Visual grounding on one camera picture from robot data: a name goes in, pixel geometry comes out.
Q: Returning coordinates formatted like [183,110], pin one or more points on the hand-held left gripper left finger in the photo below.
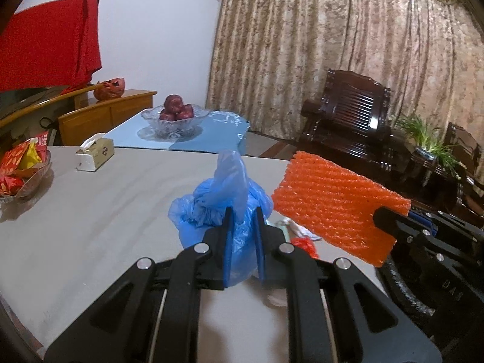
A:
[227,249]

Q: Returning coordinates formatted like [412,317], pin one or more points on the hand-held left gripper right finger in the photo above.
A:
[260,249]

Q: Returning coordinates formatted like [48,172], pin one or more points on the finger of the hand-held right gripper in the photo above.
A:
[427,249]
[425,223]

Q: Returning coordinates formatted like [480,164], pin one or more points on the trash bin with black bag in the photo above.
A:
[404,295]

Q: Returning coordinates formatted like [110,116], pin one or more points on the blue plastic bag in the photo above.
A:
[242,193]

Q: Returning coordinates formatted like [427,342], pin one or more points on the orange foam net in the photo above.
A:
[332,204]

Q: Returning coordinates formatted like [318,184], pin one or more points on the dark wooden side table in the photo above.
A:
[427,181]

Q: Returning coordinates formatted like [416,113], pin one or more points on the crumpled white tissue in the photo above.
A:
[298,228]

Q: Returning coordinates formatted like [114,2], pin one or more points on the red plastic bag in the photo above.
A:
[304,245]

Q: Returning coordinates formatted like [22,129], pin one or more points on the dark wooden armchair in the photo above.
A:
[463,151]
[351,121]

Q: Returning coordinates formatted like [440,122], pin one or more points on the potted green plant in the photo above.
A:
[427,140]

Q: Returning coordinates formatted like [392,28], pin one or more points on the grey tablecloth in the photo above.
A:
[113,215]

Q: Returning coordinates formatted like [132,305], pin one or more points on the blue tablecloth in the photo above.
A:
[219,128]

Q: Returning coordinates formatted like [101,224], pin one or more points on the glass fruit bowl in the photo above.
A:
[174,126]

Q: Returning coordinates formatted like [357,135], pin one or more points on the red apple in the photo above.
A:
[185,113]
[173,103]
[166,115]

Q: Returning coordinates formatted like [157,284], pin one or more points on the tissue box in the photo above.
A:
[94,155]

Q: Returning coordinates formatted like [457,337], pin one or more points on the wooden cabinet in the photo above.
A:
[121,109]

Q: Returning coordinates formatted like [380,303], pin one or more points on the glass snack dish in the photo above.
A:
[37,177]

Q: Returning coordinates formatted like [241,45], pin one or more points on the beige patterned curtain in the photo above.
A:
[321,45]

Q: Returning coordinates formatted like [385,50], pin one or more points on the tall red snack packet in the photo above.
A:
[39,140]

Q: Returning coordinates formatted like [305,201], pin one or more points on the yellow snack packet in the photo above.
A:
[30,155]

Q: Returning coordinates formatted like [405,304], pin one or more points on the small red snack packet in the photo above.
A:
[11,186]

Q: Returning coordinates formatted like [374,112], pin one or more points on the large red snack packet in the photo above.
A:
[13,160]

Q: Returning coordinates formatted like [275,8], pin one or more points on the television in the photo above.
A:
[22,102]

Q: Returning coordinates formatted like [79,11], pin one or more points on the red cloth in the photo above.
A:
[49,45]

